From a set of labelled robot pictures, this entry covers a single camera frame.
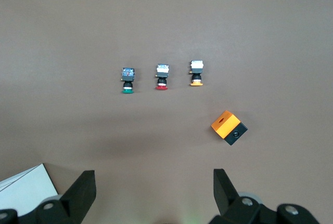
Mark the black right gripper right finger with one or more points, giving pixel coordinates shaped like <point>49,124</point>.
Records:
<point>223,192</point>

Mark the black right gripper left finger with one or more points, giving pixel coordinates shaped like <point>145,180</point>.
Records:
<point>82,192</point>

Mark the green push button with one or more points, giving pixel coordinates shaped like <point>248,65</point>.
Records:
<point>128,76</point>

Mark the white drawer cabinet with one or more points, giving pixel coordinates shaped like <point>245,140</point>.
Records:
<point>26,190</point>

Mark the orange and black button box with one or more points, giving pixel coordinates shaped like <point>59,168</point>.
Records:
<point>225,125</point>

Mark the yellow push button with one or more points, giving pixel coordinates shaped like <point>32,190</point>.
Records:
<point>196,70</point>

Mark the red push button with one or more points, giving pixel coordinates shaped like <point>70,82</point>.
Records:
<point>162,74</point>

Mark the brown table mat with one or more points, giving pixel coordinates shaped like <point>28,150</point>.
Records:
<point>78,13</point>

